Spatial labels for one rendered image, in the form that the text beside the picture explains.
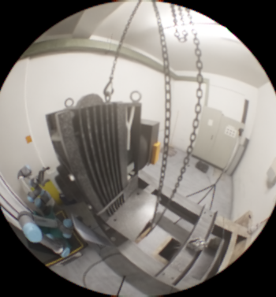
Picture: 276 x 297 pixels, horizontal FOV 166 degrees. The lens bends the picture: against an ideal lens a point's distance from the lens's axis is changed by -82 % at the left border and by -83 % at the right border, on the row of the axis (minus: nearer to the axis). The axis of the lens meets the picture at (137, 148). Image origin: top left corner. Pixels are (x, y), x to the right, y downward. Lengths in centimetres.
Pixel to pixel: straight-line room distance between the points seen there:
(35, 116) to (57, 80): 57
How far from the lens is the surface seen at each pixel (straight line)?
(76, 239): 148
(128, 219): 76
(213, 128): 306
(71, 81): 157
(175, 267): 104
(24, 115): 157
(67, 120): 29
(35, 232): 71
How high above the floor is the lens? 162
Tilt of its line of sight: 29 degrees down
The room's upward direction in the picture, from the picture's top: 2 degrees clockwise
